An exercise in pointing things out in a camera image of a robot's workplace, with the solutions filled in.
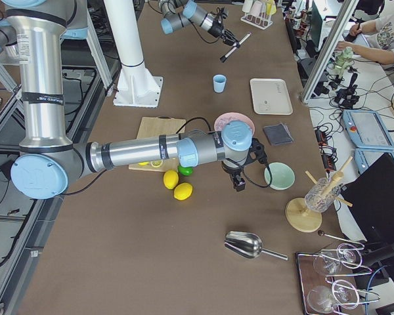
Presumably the wire wine glass rack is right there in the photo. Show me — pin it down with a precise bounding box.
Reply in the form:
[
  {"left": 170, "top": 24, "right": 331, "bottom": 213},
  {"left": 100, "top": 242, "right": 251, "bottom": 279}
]
[{"left": 295, "top": 242, "right": 380, "bottom": 314}]

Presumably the blue teach pendant far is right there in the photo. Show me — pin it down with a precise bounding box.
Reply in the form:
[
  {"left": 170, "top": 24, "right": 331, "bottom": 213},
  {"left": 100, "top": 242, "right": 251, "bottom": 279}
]
[{"left": 342, "top": 110, "right": 394, "bottom": 150}]

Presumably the cream rabbit tray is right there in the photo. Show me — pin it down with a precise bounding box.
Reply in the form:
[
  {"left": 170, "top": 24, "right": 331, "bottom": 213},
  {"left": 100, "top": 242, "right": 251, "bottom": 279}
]
[{"left": 250, "top": 78, "right": 293, "bottom": 116}]

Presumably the aluminium frame post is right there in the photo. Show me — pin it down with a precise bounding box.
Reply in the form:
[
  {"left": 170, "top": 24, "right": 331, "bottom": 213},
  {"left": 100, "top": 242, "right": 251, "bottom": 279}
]
[{"left": 299, "top": 0, "right": 359, "bottom": 105}]

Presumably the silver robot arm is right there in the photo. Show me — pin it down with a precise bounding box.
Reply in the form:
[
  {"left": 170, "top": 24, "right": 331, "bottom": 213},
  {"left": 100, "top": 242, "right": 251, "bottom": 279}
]
[
  {"left": 158, "top": 0, "right": 240, "bottom": 47},
  {"left": 6, "top": 1, "right": 253, "bottom": 200}
]

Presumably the pile of ice cubes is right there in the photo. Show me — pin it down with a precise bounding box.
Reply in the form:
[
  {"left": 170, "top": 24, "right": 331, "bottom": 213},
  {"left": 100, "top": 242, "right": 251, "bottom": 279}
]
[{"left": 214, "top": 116, "right": 232, "bottom": 131}]

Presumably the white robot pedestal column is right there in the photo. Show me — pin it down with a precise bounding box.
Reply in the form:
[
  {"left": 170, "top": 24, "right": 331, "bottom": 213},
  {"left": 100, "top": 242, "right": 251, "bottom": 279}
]
[{"left": 104, "top": 0, "right": 163, "bottom": 108}]

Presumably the yellow lemon near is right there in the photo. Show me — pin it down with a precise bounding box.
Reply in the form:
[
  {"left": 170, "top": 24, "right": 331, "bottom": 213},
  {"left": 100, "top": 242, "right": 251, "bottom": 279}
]
[{"left": 173, "top": 182, "right": 193, "bottom": 201}]

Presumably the grey folded cloth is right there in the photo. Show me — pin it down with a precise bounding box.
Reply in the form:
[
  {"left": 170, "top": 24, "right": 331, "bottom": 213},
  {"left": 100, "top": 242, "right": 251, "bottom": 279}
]
[{"left": 263, "top": 123, "right": 294, "bottom": 146}]

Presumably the wooden cutting board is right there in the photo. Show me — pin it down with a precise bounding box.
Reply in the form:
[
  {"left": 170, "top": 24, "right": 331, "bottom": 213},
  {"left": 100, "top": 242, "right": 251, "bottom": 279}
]
[{"left": 129, "top": 117, "right": 186, "bottom": 173}]

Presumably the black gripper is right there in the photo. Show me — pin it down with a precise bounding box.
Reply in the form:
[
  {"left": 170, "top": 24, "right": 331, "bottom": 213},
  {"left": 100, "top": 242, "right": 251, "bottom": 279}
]
[
  {"left": 221, "top": 160, "right": 246, "bottom": 192},
  {"left": 208, "top": 20, "right": 240, "bottom": 48}
]

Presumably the yellow lemon far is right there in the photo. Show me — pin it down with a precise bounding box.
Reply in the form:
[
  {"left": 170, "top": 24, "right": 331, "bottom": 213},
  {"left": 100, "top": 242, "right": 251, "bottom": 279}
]
[{"left": 163, "top": 170, "right": 179, "bottom": 190}]

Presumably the green lime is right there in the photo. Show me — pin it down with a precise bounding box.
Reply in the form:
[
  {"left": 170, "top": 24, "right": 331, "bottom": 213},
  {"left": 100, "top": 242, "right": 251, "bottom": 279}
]
[{"left": 177, "top": 165, "right": 194, "bottom": 177}]

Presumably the steel ice scoop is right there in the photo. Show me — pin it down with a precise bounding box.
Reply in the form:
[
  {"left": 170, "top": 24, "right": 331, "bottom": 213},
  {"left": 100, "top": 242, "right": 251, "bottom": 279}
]
[{"left": 225, "top": 231, "right": 288, "bottom": 261}]

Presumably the blue teach pendant near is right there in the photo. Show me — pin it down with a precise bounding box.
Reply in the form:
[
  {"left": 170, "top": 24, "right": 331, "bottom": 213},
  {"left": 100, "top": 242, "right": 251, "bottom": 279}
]
[{"left": 354, "top": 148, "right": 394, "bottom": 175}]

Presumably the pink bowl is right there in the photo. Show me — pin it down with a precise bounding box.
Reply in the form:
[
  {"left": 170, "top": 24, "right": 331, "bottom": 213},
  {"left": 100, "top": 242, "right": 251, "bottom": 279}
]
[{"left": 214, "top": 112, "right": 255, "bottom": 135}]

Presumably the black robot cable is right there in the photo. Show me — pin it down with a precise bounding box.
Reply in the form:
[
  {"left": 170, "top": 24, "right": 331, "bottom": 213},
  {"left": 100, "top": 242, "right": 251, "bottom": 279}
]
[{"left": 177, "top": 117, "right": 273, "bottom": 188}]

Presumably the lemon half slice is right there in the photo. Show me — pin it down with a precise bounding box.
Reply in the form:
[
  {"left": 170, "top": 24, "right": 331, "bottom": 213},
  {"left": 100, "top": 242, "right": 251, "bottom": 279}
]
[{"left": 150, "top": 160, "right": 164, "bottom": 168}]

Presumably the blue teach pendant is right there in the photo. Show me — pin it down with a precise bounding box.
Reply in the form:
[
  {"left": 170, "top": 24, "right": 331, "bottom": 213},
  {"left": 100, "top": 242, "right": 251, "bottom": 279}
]
[
  {"left": 342, "top": 110, "right": 394, "bottom": 150},
  {"left": 354, "top": 148, "right": 394, "bottom": 175}
]

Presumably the wine glass lower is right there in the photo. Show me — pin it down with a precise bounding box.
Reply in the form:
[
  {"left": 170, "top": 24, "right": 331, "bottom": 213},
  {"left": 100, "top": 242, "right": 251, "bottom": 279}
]
[{"left": 307, "top": 280, "right": 360, "bottom": 314}]

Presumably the green ceramic bowl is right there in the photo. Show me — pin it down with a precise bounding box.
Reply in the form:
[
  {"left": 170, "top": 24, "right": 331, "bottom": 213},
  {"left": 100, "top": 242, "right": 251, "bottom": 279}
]
[{"left": 264, "top": 162, "right": 296, "bottom": 190}]

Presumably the wooden cup stand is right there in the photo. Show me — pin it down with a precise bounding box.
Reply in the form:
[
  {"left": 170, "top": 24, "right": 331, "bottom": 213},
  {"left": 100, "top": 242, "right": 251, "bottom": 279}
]
[{"left": 285, "top": 156, "right": 353, "bottom": 232}]

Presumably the person in white shirt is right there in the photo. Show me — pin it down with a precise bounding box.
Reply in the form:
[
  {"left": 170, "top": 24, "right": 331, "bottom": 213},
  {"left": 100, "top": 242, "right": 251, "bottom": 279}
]
[{"left": 335, "top": 13, "right": 394, "bottom": 68}]

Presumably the wine glass upper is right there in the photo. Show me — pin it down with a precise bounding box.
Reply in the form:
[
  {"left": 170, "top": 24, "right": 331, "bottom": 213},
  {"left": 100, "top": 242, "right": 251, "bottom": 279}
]
[{"left": 313, "top": 243, "right": 361, "bottom": 276}]

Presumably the light blue plastic cup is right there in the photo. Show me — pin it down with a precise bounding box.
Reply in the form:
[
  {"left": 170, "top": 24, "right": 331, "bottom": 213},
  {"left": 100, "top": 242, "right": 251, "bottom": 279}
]
[{"left": 213, "top": 74, "right": 227, "bottom": 93}]

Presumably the clear textured glass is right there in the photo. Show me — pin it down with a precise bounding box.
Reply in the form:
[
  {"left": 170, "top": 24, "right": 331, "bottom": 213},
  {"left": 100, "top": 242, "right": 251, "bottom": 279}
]
[{"left": 305, "top": 178, "right": 341, "bottom": 213}]

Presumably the white cup rack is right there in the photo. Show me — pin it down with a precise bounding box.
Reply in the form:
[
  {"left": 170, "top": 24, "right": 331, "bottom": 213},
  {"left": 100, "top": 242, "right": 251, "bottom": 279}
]
[{"left": 240, "top": 0, "right": 276, "bottom": 30}]

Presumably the yellow lemon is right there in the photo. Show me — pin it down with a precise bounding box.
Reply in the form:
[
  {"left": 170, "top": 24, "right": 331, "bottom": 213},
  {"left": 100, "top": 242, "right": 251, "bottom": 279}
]
[
  {"left": 173, "top": 182, "right": 193, "bottom": 201},
  {"left": 163, "top": 170, "right": 179, "bottom": 190}
]

